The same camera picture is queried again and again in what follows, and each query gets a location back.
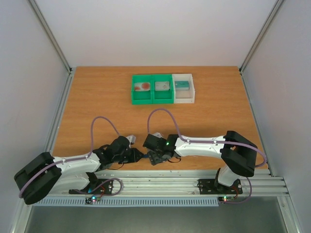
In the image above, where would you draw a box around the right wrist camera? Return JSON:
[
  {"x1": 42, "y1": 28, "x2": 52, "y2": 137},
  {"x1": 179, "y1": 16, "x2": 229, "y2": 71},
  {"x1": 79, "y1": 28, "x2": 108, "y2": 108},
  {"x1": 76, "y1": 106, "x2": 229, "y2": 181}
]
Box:
[{"x1": 153, "y1": 132, "x2": 162, "y2": 138}]

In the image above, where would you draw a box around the aluminium frame post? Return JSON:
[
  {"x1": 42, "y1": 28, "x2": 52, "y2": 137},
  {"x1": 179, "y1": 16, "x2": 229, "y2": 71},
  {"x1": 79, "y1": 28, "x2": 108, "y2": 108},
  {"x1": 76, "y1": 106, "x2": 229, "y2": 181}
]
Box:
[
  {"x1": 239, "y1": 0, "x2": 285, "y2": 76},
  {"x1": 27, "y1": 0, "x2": 72, "y2": 74}
]

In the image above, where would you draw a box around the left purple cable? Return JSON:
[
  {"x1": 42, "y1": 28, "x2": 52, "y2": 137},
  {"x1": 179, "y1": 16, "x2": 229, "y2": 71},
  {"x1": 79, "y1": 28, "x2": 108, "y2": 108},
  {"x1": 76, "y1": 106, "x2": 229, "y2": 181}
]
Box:
[{"x1": 18, "y1": 116, "x2": 122, "y2": 200}]

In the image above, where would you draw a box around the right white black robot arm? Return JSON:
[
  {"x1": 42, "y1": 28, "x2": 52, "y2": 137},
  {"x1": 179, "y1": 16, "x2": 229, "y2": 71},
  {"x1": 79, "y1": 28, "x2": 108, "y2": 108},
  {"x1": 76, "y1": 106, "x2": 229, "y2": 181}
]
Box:
[{"x1": 143, "y1": 131, "x2": 258, "y2": 194}]

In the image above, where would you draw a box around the right controller board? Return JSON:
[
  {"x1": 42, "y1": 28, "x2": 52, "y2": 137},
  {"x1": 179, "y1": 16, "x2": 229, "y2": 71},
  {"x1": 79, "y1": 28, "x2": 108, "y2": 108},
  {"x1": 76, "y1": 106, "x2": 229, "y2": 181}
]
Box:
[{"x1": 218, "y1": 196, "x2": 236, "y2": 203}]

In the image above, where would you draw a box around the middle green bin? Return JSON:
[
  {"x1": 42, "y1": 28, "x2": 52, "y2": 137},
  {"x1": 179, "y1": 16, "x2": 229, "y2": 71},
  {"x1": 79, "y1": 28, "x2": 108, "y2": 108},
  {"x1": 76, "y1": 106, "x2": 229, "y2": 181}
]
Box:
[{"x1": 152, "y1": 74, "x2": 174, "y2": 104}]

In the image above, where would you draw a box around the left controller board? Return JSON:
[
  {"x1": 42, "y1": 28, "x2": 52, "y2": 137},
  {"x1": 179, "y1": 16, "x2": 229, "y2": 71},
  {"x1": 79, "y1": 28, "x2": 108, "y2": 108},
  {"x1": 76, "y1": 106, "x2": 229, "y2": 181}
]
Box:
[{"x1": 85, "y1": 196, "x2": 101, "y2": 204}]

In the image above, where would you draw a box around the left aluminium frame post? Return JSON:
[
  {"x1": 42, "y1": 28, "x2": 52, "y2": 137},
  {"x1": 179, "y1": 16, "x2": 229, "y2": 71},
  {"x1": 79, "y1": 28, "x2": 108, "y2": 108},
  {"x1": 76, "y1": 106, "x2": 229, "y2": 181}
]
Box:
[{"x1": 27, "y1": 0, "x2": 72, "y2": 74}]

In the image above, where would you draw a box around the white bin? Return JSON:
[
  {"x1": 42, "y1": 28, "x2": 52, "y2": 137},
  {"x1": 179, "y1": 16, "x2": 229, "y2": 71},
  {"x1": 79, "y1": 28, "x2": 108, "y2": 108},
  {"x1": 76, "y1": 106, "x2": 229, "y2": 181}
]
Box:
[{"x1": 172, "y1": 74, "x2": 195, "y2": 103}]

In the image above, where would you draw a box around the controller board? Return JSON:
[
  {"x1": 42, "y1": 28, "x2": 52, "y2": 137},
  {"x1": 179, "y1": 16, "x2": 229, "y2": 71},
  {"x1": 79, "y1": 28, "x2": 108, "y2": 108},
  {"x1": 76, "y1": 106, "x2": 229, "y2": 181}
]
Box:
[
  {"x1": 218, "y1": 196, "x2": 236, "y2": 203},
  {"x1": 85, "y1": 196, "x2": 101, "y2": 204}
]

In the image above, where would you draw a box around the right aluminium frame post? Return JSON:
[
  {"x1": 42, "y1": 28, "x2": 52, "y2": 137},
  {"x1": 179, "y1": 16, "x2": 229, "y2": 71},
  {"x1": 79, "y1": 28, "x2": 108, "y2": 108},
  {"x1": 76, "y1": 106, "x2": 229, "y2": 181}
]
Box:
[{"x1": 239, "y1": 0, "x2": 285, "y2": 76}]

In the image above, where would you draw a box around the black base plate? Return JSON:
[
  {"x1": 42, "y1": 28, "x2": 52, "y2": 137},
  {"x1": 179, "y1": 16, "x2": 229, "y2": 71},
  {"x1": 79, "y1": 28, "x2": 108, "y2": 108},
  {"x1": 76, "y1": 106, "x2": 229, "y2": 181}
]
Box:
[
  {"x1": 69, "y1": 179, "x2": 113, "y2": 195},
  {"x1": 197, "y1": 179, "x2": 243, "y2": 195}
]

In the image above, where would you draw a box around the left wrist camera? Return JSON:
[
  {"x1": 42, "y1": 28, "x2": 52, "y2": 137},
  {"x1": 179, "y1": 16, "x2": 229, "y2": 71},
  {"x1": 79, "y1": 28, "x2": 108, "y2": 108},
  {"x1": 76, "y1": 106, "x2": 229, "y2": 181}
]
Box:
[{"x1": 126, "y1": 135, "x2": 136, "y2": 145}]

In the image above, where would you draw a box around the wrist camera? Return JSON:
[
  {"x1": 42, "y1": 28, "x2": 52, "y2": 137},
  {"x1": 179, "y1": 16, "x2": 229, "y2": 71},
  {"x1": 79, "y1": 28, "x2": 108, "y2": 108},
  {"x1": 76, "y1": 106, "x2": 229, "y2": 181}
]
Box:
[
  {"x1": 153, "y1": 132, "x2": 162, "y2": 138},
  {"x1": 126, "y1": 135, "x2": 136, "y2": 145}
]

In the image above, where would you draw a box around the aluminium front rail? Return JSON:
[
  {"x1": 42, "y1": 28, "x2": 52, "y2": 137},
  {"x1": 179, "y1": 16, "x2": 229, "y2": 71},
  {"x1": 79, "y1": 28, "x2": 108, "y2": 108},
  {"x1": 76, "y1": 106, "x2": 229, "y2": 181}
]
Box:
[{"x1": 48, "y1": 169, "x2": 290, "y2": 197}]

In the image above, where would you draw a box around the left green bin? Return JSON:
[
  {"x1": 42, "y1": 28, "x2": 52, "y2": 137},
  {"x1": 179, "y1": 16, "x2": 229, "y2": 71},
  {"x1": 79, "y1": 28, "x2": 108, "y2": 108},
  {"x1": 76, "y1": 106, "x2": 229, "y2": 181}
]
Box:
[{"x1": 131, "y1": 74, "x2": 154, "y2": 105}]

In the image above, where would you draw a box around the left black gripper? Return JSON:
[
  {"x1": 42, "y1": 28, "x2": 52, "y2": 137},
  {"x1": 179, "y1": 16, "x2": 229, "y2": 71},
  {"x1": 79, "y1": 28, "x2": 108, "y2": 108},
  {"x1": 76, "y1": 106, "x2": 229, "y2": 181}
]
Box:
[{"x1": 113, "y1": 148, "x2": 144, "y2": 164}]

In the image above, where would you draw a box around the green bin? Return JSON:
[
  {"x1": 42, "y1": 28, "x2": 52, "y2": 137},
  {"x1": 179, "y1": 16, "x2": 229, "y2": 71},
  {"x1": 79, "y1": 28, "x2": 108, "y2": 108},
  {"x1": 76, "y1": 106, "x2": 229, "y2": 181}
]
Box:
[
  {"x1": 152, "y1": 74, "x2": 174, "y2": 104},
  {"x1": 131, "y1": 74, "x2": 154, "y2": 105}
]

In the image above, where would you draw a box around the teal card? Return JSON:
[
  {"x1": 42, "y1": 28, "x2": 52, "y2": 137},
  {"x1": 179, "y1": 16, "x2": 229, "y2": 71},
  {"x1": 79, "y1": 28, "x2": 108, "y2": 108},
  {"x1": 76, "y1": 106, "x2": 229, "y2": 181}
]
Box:
[{"x1": 174, "y1": 81, "x2": 190, "y2": 91}]

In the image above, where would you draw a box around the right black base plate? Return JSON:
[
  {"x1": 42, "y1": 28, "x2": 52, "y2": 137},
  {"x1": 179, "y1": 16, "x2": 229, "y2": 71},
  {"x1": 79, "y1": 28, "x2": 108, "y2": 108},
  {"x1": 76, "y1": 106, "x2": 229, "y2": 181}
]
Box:
[{"x1": 197, "y1": 179, "x2": 243, "y2": 195}]

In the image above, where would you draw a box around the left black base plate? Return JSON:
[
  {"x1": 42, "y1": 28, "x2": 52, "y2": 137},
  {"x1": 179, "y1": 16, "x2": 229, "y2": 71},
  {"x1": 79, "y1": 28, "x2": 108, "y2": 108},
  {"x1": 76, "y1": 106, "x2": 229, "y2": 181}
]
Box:
[{"x1": 69, "y1": 179, "x2": 113, "y2": 195}]

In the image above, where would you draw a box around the card with red circles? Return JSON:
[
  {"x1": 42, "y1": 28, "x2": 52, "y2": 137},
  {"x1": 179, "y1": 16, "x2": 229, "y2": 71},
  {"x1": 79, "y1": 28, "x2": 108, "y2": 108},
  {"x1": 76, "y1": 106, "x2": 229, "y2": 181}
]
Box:
[{"x1": 134, "y1": 82, "x2": 151, "y2": 92}]

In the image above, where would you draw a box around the grey white card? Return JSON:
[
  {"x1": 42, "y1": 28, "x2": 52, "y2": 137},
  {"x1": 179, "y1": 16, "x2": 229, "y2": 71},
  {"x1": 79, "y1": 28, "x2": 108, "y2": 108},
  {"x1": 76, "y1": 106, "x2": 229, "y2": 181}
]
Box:
[{"x1": 155, "y1": 81, "x2": 170, "y2": 91}]

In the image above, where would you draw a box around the grey slotted cable duct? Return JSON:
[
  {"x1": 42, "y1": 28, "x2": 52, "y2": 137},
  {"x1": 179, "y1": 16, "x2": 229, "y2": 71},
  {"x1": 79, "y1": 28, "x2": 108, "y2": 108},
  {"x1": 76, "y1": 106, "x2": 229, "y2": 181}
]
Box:
[{"x1": 34, "y1": 197, "x2": 219, "y2": 207}]

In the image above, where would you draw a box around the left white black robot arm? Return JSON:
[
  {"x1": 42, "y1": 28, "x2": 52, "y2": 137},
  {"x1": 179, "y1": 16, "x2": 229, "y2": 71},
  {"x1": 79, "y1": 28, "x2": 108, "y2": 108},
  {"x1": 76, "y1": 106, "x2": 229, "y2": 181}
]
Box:
[{"x1": 14, "y1": 135, "x2": 144, "y2": 205}]

